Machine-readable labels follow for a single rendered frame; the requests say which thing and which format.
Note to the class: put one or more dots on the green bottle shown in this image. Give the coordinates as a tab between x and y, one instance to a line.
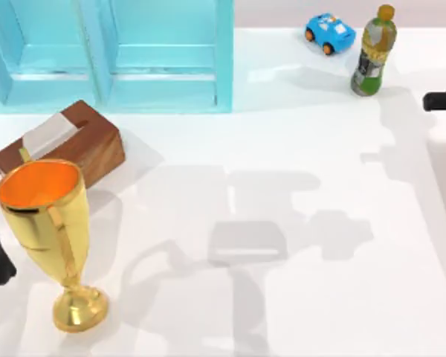
373	56

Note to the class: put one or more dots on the blue toy car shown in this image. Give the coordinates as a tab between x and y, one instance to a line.
331	31

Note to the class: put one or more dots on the light blue rack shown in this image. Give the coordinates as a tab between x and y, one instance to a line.
163	56

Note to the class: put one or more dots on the brown wooden tissue box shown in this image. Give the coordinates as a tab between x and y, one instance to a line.
96	148

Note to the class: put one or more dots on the white tissue sheet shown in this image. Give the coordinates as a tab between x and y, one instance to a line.
48	135

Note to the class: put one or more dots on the gold trophy cup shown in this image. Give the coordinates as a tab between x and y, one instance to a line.
44	223

